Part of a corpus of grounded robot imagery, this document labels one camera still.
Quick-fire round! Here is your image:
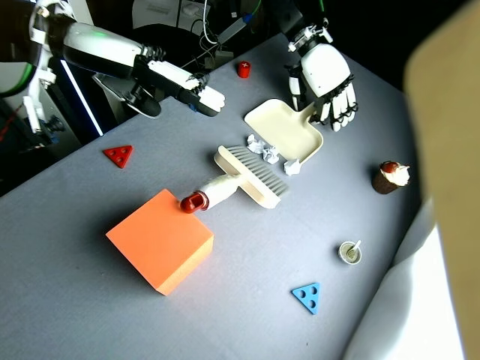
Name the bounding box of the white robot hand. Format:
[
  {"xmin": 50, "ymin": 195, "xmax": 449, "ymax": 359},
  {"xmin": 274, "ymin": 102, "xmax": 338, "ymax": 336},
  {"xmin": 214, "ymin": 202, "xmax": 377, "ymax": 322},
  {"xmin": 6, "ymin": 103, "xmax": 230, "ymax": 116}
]
[
  {"xmin": 133, "ymin": 55, "xmax": 227, "ymax": 118},
  {"xmin": 286, "ymin": 41, "xmax": 360, "ymax": 133}
]

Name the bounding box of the beige plastic dustpan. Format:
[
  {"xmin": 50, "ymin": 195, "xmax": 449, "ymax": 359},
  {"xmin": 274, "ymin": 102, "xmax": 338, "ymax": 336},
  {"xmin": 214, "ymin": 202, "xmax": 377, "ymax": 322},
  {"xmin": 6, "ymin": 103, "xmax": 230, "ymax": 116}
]
[{"xmin": 243, "ymin": 98, "xmax": 325, "ymax": 166}]

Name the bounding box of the white paper ball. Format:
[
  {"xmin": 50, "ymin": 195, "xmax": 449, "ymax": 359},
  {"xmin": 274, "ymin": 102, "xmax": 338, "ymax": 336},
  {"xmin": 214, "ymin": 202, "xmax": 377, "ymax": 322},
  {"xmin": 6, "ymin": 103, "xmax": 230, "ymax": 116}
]
[
  {"xmin": 261, "ymin": 145, "xmax": 281, "ymax": 165},
  {"xmin": 246, "ymin": 133, "xmax": 266, "ymax": 154},
  {"xmin": 283, "ymin": 158, "xmax": 302, "ymax": 177}
]

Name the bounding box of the beige brush with red handle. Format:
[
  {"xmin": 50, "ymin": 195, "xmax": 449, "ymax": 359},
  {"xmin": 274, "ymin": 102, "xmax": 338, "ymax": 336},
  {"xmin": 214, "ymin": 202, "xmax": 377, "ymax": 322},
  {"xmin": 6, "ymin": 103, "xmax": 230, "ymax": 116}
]
[{"xmin": 179, "ymin": 145, "xmax": 290, "ymax": 215}]

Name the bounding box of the black round stand base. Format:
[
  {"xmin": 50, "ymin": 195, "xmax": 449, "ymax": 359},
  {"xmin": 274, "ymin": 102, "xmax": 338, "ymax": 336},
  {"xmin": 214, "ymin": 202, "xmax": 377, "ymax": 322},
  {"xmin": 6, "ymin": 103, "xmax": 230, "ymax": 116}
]
[{"xmin": 125, "ymin": 85, "xmax": 162, "ymax": 120}]

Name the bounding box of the grey flat connector bar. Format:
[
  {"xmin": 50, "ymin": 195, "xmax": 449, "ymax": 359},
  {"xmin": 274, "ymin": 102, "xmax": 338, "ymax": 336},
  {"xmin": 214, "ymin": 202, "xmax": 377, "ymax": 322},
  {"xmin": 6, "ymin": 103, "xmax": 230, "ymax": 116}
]
[{"xmin": 217, "ymin": 14, "xmax": 252, "ymax": 44}]

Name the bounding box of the white and blue light strip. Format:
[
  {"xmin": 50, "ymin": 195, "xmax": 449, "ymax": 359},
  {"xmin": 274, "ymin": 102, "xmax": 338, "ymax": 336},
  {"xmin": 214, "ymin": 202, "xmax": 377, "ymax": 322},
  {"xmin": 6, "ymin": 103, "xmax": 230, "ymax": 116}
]
[{"xmin": 59, "ymin": 59, "xmax": 104, "ymax": 137}]

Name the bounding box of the red triangle block with holes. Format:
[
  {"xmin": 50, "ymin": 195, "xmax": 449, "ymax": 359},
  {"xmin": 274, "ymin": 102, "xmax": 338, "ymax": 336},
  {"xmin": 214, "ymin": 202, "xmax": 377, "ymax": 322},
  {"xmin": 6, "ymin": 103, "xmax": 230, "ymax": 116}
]
[{"xmin": 102, "ymin": 145, "xmax": 134, "ymax": 170}]

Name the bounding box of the toy cupcake with strawberry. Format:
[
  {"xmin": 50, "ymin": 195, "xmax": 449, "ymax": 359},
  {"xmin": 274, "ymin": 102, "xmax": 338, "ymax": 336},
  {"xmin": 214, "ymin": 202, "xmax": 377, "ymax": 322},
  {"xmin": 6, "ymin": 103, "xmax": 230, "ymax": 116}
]
[{"xmin": 370, "ymin": 160, "xmax": 412, "ymax": 195}]

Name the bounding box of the tan blurred board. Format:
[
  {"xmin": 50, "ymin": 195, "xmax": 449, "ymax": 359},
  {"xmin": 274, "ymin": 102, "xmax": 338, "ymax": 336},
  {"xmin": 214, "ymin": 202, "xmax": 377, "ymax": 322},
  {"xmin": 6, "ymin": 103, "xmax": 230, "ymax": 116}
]
[{"xmin": 403, "ymin": 0, "xmax": 480, "ymax": 360}]

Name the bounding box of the orange foam block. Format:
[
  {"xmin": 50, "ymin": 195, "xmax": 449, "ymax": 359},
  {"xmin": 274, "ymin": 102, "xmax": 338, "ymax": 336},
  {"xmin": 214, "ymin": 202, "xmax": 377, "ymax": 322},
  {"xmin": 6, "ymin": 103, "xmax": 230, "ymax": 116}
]
[{"xmin": 105, "ymin": 188, "xmax": 215, "ymax": 297}]

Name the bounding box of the small white bowl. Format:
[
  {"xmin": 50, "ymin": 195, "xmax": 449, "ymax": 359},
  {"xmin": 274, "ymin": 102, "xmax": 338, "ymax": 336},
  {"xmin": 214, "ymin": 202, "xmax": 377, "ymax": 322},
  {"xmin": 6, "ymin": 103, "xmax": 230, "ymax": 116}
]
[{"xmin": 338, "ymin": 241, "xmax": 363, "ymax": 266}]

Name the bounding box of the grey table cloth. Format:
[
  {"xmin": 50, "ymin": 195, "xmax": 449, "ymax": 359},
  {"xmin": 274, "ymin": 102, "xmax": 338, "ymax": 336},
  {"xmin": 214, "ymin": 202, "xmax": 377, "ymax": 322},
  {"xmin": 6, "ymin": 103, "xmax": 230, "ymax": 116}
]
[{"xmin": 0, "ymin": 31, "xmax": 438, "ymax": 360}]

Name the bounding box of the blue triangle block with holes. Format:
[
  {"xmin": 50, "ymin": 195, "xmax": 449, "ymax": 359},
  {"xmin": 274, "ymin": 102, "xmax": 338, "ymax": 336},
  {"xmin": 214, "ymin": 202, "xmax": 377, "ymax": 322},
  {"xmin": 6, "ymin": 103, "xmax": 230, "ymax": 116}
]
[{"xmin": 291, "ymin": 282, "xmax": 322, "ymax": 317}]

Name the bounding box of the white backdrop cloth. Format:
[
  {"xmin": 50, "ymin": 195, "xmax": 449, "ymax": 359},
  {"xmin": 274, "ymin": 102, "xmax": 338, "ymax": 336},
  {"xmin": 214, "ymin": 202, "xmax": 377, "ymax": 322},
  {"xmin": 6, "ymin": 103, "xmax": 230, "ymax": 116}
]
[{"xmin": 343, "ymin": 198, "xmax": 468, "ymax": 360}]

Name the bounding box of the white cable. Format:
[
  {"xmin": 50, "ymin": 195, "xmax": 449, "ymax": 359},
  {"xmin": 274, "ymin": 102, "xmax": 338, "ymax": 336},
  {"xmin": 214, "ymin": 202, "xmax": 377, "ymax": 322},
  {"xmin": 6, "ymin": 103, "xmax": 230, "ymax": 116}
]
[{"xmin": 200, "ymin": 0, "xmax": 221, "ymax": 44}]

